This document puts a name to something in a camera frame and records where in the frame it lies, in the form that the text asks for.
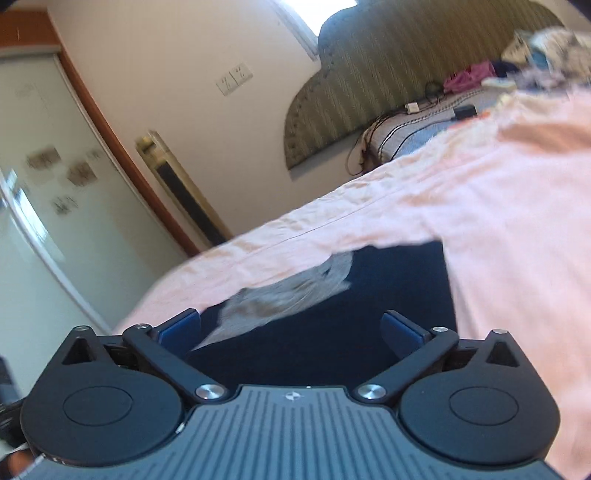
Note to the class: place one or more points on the gold tower fan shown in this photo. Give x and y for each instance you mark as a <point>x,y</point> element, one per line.
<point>167,170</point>

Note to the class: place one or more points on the frosted glass wardrobe door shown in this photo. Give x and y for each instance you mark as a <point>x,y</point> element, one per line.
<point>78,245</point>

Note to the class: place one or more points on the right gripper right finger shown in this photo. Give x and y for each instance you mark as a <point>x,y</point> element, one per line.
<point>419,352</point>

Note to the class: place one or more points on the striped pillow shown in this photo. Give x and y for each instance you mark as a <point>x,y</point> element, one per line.
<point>400,134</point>

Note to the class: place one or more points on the grey knitted garment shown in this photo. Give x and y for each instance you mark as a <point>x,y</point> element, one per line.
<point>253,308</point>

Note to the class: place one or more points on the pink bed sheet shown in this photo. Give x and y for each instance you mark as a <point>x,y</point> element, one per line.
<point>508,194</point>

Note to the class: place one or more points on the pile of clothes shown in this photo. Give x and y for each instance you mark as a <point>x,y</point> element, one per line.
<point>549,59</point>

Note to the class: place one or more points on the olive padded headboard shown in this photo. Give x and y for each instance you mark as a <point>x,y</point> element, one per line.
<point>380,55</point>

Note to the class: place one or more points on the window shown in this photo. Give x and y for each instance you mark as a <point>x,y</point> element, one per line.
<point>305,18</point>

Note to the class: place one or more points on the white wall socket plate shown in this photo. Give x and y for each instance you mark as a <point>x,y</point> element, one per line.
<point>231,80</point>

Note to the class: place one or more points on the navy blue garment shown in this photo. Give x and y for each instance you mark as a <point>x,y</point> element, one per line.
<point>337,342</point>

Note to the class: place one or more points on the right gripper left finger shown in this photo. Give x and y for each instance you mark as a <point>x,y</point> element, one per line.
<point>162,349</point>

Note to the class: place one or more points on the magenta cloth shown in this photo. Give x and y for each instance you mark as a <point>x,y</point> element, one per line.
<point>469,78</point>

